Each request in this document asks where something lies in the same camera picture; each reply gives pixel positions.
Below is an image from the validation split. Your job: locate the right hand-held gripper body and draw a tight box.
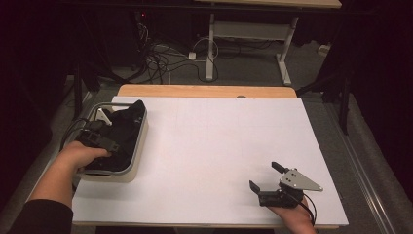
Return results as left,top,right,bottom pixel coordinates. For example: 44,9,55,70
258,168,324,210

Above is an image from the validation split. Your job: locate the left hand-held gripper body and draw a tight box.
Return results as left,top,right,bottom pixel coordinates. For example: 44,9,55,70
75,107,113,151

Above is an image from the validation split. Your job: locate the dark knit vest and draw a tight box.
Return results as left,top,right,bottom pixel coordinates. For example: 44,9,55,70
87,99,147,172

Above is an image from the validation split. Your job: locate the beige plastic basin grey rim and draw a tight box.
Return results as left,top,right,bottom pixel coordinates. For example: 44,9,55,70
72,101,149,184

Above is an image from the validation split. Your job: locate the person's left hand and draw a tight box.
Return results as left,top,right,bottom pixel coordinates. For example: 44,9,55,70
56,140,113,176

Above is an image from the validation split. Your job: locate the person's right hand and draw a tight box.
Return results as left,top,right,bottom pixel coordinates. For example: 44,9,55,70
267,197,316,229

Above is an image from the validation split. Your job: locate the black stand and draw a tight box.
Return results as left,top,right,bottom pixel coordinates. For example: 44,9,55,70
295,69,354,137
71,59,102,122

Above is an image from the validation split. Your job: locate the white board sheet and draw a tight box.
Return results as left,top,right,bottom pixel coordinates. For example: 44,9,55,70
71,96,350,227

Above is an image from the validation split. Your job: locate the small pale box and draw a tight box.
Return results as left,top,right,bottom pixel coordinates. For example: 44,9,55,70
317,43,333,57

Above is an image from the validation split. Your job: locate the black device with red light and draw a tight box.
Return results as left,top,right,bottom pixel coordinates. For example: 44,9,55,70
134,10,149,27

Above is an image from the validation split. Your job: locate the white-framed desk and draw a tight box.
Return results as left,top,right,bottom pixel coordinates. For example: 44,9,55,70
194,0,343,87

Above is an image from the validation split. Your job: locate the left hand-held gripper black cable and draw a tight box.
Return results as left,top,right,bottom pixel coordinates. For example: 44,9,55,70
59,116,99,151

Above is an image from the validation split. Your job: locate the hand-held gripper black cable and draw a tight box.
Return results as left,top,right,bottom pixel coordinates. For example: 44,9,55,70
59,116,99,151
291,190,318,227

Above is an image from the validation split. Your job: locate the right hand-held gripper black cable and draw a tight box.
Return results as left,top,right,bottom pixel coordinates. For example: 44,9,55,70
291,190,318,227

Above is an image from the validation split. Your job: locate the tangle of floor cables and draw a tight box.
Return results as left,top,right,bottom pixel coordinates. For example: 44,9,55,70
134,22,222,85

